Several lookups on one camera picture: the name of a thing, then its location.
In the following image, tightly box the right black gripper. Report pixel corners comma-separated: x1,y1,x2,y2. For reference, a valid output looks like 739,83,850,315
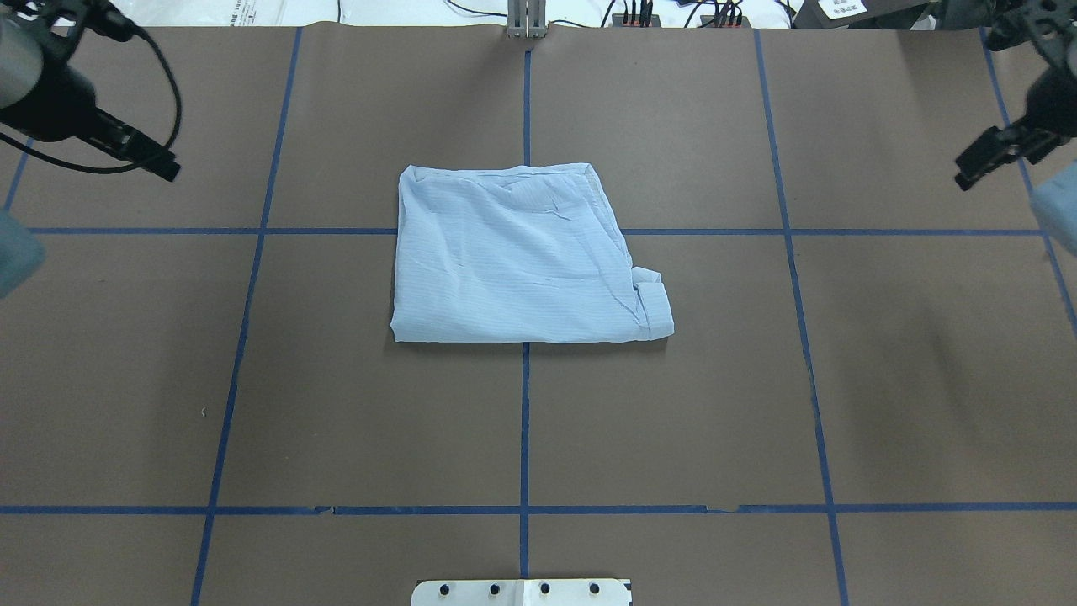
954,68,1076,192

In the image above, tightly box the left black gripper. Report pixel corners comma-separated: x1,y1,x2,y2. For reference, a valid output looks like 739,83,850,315
1,59,181,183

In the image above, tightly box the light blue striped shirt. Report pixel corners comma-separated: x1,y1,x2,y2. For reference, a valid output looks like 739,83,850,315
390,163,676,343

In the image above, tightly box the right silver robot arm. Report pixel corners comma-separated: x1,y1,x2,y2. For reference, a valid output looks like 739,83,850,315
954,59,1076,256

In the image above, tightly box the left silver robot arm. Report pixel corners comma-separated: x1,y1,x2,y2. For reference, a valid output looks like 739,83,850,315
1,1,183,183

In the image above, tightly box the clear plastic bag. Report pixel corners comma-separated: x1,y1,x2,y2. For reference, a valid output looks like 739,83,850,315
113,0,286,27

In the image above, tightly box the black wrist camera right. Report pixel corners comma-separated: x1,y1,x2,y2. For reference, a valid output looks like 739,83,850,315
987,1,1076,66

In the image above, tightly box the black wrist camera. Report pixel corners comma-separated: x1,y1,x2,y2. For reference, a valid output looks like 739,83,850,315
987,1,1076,66
3,1,146,45

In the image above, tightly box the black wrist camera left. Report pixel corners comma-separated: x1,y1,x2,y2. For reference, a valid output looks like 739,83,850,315
3,1,146,45

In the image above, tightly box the aluminium frame post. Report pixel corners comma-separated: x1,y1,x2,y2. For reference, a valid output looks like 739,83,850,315
507,0,549,39

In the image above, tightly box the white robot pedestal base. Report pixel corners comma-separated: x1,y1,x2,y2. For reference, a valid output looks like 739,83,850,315
409,578,634,605

